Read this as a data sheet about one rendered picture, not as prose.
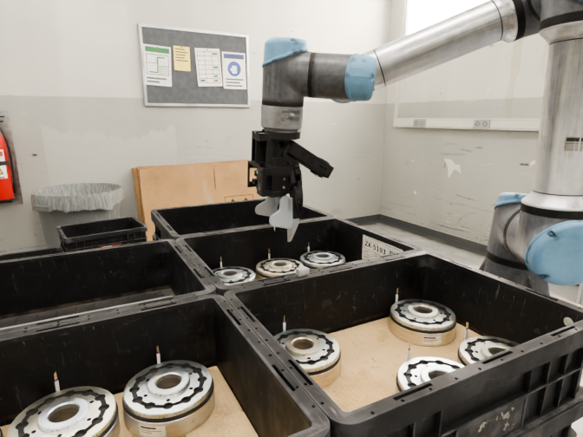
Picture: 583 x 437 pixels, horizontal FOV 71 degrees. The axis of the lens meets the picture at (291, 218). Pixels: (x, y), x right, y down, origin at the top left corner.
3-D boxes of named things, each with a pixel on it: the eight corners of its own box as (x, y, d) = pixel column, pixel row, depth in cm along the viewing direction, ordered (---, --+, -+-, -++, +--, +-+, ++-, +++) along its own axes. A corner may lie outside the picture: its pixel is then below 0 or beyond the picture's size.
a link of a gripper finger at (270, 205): (250, 225, 85) (254, 186, 80) (275, 223, 88) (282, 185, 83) (255, 234, 83) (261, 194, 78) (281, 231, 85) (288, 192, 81)
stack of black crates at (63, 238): (145, 287, 254) (138, 215, 243) (156, 309, 226) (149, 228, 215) (67, 302, 234) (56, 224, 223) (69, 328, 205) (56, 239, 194)
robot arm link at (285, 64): (310, 37, 65) (258, 35, 66) (305, 108, 69) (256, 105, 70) (315, 41, 73) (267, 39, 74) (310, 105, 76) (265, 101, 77)
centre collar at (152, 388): (184, 368, 52) (183, 363, 52) (195, 390, 48) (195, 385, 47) (143, 380, 49) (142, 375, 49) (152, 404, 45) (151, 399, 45)
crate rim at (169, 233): (283, 204, 128) (283, 196, 127) (336, 225, 102) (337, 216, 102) (149, 218, 110) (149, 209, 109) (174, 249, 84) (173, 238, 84)
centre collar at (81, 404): (85, 395, 47) (85, 390, 46) (94, 420, 43) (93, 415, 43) (35, 413, 44) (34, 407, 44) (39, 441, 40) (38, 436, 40)
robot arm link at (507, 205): (534, 248, 91) (548, 188, 88) (565, 270, 78) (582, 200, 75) (478, 243, 92) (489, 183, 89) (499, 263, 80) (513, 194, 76)
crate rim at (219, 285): (337, 225, 102) (337, 216, 102) (426, 262, 76) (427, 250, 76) (174, 249, 84) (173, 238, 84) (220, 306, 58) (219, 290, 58)
